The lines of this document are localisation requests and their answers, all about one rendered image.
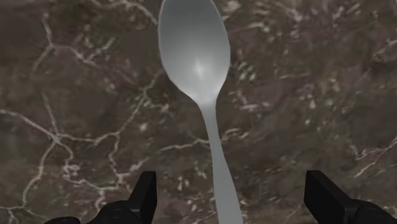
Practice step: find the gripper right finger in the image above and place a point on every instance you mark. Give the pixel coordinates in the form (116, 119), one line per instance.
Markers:
(328, 201)

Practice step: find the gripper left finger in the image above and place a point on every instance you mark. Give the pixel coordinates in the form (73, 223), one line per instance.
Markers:
(143, 201)

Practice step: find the grey metal spoon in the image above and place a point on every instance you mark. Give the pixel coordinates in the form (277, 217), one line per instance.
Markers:
(194, 52)

